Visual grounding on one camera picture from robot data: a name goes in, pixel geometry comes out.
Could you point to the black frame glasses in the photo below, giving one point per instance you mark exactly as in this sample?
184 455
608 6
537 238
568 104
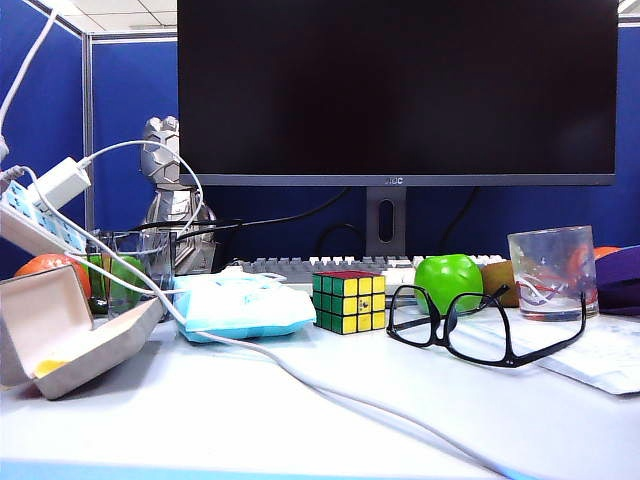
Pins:
509 361

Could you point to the beige glasses case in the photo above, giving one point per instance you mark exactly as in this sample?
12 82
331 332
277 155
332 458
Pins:
50 320

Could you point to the grey white keyboard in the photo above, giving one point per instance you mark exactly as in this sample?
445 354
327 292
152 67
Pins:
280 267

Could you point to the Rubik's cube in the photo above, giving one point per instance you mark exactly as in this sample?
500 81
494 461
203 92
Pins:
350 300

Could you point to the light blue tissue pack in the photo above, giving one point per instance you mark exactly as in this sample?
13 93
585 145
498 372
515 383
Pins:
240 310

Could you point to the green apple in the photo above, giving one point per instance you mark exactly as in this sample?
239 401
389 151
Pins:
125 280
445 280

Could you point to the clear square glass container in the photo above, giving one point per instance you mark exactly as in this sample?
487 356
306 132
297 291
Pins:
160 260

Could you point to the black AOC computer monitor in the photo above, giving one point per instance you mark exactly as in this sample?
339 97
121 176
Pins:
400 90

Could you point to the silver robot bust figurine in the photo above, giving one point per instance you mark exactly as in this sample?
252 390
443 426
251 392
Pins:
160 160

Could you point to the clear round glass cup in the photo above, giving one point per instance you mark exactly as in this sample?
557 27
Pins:
550 280

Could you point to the white power adapter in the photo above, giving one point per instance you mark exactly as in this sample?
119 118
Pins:
60 182

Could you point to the orange fruit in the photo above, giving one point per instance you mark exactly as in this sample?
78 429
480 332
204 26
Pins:
605 252
50 262

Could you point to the printed paper plastic sleeve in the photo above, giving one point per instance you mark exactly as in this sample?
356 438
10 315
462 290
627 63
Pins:
600 350

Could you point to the white power strip blue labels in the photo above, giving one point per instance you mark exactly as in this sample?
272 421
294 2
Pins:
20 225

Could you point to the purple fabric object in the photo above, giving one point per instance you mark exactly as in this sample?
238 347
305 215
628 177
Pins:
620 280

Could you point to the grey aluminium partition frame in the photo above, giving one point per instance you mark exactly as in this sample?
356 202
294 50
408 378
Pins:
88 125

